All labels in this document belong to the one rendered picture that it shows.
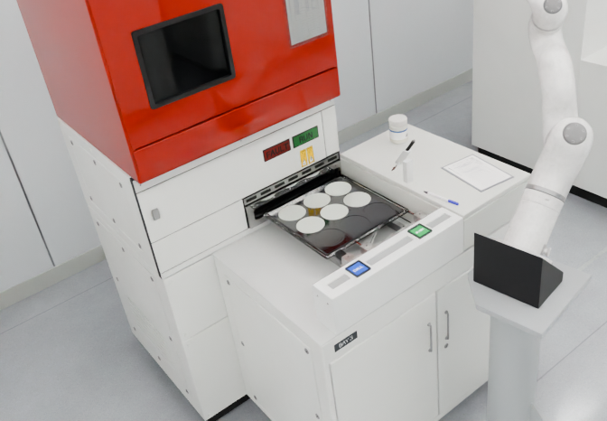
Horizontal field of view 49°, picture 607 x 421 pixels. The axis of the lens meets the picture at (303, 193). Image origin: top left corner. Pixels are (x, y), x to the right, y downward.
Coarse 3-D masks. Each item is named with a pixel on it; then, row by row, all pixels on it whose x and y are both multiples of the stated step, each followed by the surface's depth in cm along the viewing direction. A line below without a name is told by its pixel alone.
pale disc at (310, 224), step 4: (300, 220) 236; (304, 220) 236; (308, 220) 236; (312, 220) 235; (316, 220) 235; (320, 220) 235; (296, 224) 235; (300, 224) 234; (304, 224) 234; (308, 224) 234; (312, 224) 233; (316, 224) 233; (320, 224) 233; (296, 228) 233; (300, 228) 232; (304, 228) 232; (308, 228) 232; (312, 228) 232; (316, 228) 231; (320, 228) 231; (304, 232) 230; (308, 232) 230; (312, 232) 229
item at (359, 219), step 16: (320, 192) 250; (368, 192) 246; (304, 208) 243; (320, 208) 241; (352, 208) 239; (368, 208) 238; (384, 208) 237; (288, 224) 235; (336, 224) 232; (352, 224) 231; (368, 224) 230; (320, 240) 225; (336, 240) 224
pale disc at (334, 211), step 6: (336, 204) 242; (324, 210) 240; (330, 210) 239; (336, 210) 239; (342, 210) 238; (348, 210) 238; (324, 216) 237; (330, 216) 236; (336, 216) 236; (342, 216) 235
